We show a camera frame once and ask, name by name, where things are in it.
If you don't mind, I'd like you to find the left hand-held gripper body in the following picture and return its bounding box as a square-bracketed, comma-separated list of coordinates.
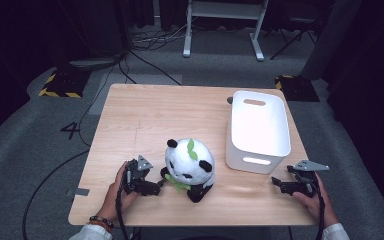
[122, 154, 154, 196]

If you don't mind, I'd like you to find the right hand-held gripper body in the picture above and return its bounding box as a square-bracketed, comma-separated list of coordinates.
[291, 159, 330, 198]

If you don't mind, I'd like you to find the panda plush toy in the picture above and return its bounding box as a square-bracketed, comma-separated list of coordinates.
[160, 137, 216, 204]

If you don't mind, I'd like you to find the white plastic storage bin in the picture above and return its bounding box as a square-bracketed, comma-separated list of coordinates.
[225, 90, 292, 175]

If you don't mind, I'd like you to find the person's left hand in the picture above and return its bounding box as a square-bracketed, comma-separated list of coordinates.
[97, 161, 140, 223]

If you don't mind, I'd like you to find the person's right hand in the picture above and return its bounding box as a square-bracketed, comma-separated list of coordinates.
[292, 172, 340, 228]

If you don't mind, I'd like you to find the grey tape strip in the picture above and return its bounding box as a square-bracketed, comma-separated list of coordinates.
[66, 187, 91, 198]

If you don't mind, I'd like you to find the grey stand base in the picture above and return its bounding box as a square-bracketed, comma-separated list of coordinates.
[67, 49, 128, 72]

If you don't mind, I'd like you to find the black tripod stand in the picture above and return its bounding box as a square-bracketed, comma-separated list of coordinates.
[269, 14, 318, 61]

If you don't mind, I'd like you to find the grey padded column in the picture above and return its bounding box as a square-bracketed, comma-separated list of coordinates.
[300, 0, 364, 81]

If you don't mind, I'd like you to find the left hand-held gripper black cable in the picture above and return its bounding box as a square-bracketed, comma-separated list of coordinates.
[115, 169, 132, 240]

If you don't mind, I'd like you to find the hand-held gripper black cable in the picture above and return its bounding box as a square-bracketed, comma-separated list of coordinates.
[115, 169, 132, 240]
[308, 181, 326, 240]

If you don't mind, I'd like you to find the right hand-held gripper black cable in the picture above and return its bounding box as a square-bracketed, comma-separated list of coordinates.
[308, 181, 326, 240]

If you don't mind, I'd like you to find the beaded bracelet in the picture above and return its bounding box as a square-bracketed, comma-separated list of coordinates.
[87, 215, 115, 233]

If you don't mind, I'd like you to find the black yellow striped base plate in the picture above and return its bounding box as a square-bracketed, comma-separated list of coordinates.
[38, 68, 92, 99]
[274, 74, 321, 103]

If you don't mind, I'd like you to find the long black floor cable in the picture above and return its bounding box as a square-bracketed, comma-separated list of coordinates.
[21, 149, 91, 240]

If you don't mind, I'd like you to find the thin black floor cable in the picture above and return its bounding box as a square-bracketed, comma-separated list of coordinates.
[77, 56, 129, 148]

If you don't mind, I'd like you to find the bundle of floor cables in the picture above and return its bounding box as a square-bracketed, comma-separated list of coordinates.
[130, 16, 199, 52]

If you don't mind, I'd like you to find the white metal desk frame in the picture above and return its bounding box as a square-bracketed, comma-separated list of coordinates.
[182, 0, 270, 62]

